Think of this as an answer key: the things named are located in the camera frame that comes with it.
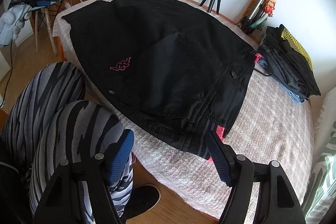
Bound black track pants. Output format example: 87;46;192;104
64;0;256;159

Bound zebra print leg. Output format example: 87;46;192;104
30;100;133;223
3;61;85;164

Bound zebra print right leg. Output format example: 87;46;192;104
30;100;133;223

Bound black shoe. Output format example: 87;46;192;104
121;184;161;223

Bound beige checked bed blanket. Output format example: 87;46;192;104
52;0;315;222

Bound white gloved left hand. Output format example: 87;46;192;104
0;4;32;48

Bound green white leaf pillow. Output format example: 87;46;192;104
302;89;335;223

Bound zebra print left leg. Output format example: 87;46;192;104
3;61;85;164

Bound stack of folded clothes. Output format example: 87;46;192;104
256;24;321;103

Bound folded silver tripod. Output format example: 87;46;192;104
239;0;264;34

